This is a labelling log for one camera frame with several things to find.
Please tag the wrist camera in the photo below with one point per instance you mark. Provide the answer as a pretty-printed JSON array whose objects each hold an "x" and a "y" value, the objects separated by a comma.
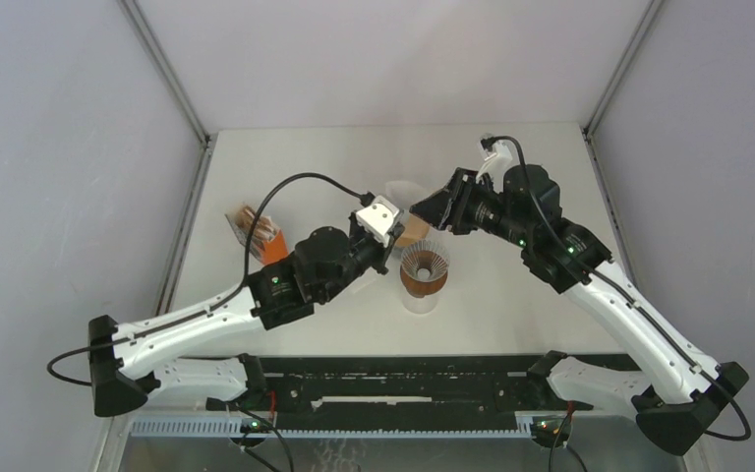
[
  {"x": 381, "y": 218},
  {"x": 497, "y": 157}
]

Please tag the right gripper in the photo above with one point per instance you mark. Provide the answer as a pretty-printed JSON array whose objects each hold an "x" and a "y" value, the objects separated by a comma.
[{"x": 446, "y": 208}]

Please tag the clear glass dripper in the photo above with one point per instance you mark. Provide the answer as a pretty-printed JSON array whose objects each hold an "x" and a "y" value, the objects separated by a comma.
[{"x": 425, "y": 261}]

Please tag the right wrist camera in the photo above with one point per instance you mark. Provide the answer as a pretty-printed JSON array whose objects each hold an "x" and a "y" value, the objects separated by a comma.
[{"x": 497, "y": 157}]

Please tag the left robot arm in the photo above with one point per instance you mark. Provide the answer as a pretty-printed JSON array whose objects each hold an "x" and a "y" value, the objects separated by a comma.
[{"x": 131, "y": 363}]

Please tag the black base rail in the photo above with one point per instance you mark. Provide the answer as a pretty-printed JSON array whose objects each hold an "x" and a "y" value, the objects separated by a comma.
[{"x": 436, "y": 394}]

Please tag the clear glass with brown band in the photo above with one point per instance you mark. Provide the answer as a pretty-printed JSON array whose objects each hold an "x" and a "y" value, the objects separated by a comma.
[{"x": 419, "y": 306}]

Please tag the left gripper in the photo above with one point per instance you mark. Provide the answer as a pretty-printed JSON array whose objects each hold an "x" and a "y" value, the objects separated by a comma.
[{"x": 382, "y": 254}]

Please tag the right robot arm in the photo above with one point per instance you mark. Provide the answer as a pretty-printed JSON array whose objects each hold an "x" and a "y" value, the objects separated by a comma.
[{"x": 676, "y": 391}]

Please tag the orange filter holder box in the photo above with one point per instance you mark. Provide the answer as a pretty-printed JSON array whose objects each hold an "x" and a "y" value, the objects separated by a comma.
[{"x": 273, "y": 247}]

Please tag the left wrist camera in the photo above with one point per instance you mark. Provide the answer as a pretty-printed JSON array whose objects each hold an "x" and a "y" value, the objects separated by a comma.
[{"x": 381, "y": 218}]

